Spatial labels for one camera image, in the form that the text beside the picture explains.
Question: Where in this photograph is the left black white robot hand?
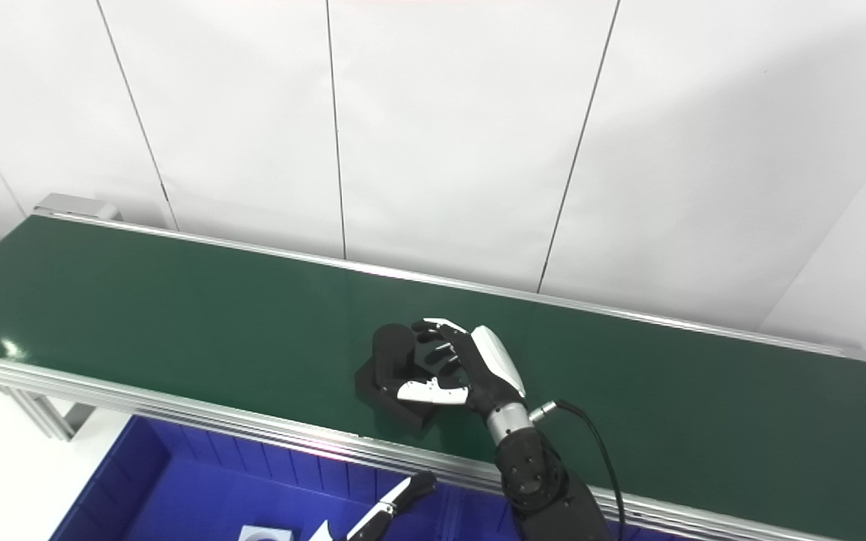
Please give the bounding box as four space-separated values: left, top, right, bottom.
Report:
309 470 438 541

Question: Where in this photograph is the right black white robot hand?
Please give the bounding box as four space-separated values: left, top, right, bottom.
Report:
397 316 528 422

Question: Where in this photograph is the black cylinder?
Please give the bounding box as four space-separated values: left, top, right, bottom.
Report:
354 323 471 438

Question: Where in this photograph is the green conveyor belt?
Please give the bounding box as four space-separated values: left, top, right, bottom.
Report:
0 193 866 541

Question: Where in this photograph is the aluminium conveyor leg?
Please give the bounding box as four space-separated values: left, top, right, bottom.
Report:
0 385 97 443

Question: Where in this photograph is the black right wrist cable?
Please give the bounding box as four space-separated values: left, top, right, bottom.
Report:
529 399 626 541

